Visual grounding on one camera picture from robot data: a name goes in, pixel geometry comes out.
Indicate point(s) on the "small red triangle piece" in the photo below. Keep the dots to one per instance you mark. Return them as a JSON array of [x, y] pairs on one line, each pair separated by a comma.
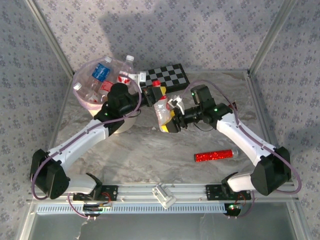
[[234, 105]]

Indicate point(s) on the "blue label clear bottle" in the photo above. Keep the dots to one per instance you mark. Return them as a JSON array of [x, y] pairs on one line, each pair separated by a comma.
[[101, 72]]

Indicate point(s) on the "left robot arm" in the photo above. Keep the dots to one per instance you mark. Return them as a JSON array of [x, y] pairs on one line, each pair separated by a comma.
[[82, 140]]

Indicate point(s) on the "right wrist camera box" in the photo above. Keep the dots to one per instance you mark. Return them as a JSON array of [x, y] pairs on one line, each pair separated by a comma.
[[176, 103]]

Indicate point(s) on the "aluminium frame post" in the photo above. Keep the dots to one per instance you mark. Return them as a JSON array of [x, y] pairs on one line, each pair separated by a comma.
[[270, 37], [50, 37]]

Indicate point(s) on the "white camera mount clamp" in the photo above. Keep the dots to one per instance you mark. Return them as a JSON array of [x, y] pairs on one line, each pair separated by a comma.
[[163, 196]]

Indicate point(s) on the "red glitter tube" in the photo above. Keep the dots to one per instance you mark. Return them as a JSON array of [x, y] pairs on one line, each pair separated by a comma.
[[215, 155]]

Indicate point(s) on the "red-capped red-label clear bottle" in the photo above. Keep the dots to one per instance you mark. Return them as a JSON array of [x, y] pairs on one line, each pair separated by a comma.
[[107, 86]]

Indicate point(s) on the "pink bin liner bag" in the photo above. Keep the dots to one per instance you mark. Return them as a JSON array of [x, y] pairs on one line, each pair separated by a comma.
[[83, 72]]

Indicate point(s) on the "black grey chessboard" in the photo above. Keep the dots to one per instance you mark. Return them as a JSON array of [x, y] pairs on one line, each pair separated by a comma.
[[172, 75]]

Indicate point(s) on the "grey metal tray panel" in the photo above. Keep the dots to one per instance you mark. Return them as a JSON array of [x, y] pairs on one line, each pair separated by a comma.
[[160, 227]]

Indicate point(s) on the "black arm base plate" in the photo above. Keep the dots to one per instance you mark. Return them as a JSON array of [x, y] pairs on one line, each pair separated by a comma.
[[212, 192], [112, 192]]

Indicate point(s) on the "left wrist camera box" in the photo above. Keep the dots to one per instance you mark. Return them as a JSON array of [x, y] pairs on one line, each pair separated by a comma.
[[141, 78]]

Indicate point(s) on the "black controller board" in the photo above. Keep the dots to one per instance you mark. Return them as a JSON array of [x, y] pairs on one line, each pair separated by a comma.
[[93, 209], [232, 209]]

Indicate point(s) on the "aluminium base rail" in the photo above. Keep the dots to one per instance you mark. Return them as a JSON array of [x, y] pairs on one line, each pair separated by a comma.
[[140, 192]]

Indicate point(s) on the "aluminium side rail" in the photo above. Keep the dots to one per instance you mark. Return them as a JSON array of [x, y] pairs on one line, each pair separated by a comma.
[[254, 82], [62, 105]]

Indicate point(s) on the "white opaque bottle red cap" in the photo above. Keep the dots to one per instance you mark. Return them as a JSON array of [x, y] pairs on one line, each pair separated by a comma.
[[161, 110]]

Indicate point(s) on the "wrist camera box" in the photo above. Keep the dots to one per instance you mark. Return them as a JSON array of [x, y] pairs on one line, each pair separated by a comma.
[[141, 78], [176, 103]]

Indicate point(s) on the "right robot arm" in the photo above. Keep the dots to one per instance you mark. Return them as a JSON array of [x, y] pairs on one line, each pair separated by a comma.
[[240, 137]]

